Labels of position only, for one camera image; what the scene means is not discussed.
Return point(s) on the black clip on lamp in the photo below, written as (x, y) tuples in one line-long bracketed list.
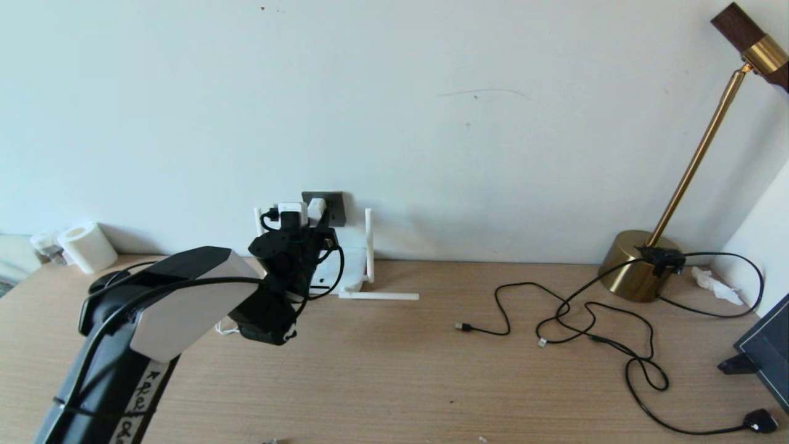
[(659, 258)]

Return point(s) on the white power adapter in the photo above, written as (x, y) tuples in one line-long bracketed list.
[(317, 208)]

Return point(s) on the grey wall socket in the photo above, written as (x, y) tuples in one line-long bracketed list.
[(336, 209)]

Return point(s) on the white toilet paper roll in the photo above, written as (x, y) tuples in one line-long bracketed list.
[(89, 248)]

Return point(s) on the gold desk lamp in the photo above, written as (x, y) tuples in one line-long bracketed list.
[(629, 271)]

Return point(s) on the black clip stand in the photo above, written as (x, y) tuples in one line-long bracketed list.
[(736, 365)]

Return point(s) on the crumpled white tissue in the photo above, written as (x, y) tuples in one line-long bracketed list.
[(715, 287)]

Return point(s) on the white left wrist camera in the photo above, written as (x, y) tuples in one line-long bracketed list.
[(302, 208)]

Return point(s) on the white router with antennas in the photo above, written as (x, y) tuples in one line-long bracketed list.
[(352, 265)]

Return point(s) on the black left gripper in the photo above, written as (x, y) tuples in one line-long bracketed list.
[(290, 262)]

